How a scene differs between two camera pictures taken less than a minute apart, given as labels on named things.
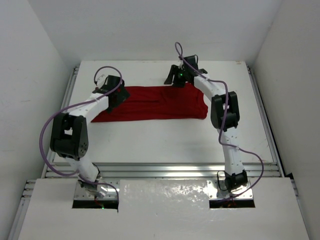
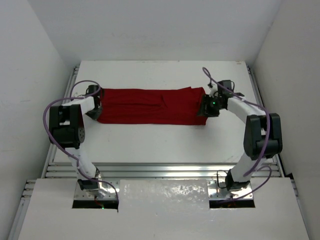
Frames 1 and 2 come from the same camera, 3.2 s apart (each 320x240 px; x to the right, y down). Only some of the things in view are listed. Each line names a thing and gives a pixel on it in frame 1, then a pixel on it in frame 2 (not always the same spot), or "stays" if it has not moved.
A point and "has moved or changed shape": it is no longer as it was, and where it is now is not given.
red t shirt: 153,102 has moved or changed shape
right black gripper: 178,84 → 206,110
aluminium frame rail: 160,170 stays
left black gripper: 120,96 → 95,112
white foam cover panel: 164,210 stays
